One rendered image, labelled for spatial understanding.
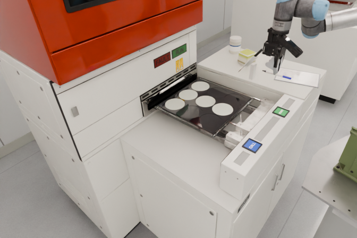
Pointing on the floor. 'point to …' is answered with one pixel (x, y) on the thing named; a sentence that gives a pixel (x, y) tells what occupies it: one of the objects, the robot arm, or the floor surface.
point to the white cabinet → (176, 193)
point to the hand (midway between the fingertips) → (277, 72)
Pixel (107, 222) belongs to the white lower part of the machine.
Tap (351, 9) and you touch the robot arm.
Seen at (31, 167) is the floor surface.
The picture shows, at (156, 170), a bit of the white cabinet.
